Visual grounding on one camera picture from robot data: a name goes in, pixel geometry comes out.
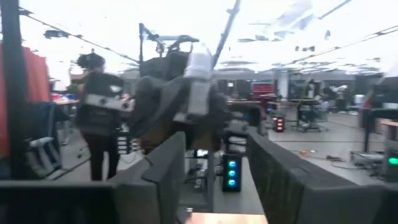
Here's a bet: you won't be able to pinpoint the dark desk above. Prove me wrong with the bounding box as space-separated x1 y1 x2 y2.
360 105 398 153

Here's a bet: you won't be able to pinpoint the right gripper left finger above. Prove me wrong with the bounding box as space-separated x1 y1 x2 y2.
0 130 187 224

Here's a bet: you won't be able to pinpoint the black post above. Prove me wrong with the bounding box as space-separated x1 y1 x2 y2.
0 0 29 180

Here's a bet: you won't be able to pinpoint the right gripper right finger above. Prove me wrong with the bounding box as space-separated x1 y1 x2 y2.
247 131 398 224

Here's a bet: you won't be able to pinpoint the red box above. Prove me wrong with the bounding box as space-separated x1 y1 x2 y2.
251 82 276 97

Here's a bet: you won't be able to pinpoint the red fabric panel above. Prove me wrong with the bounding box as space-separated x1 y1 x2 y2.
0 43 52 159

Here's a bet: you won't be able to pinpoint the black computer cyan lights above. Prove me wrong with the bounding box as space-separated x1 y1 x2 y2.
221 154 243 193

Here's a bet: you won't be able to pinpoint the dark slanted pole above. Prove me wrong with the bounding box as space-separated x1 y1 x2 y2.
213 0 242 68

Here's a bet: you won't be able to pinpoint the black device red lights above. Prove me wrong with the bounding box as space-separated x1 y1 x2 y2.
272 115 286 133

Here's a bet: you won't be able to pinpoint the dark background equipment stack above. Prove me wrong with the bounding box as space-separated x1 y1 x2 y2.
129 23 233 153

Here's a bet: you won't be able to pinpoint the black device green light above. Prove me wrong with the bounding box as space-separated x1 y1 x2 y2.
382 136 398 183

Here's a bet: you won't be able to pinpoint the person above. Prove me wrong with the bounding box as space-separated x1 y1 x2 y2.
73 52 136 182

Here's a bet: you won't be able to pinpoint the grey office chair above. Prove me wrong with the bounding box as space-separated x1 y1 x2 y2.
23 101 71 180

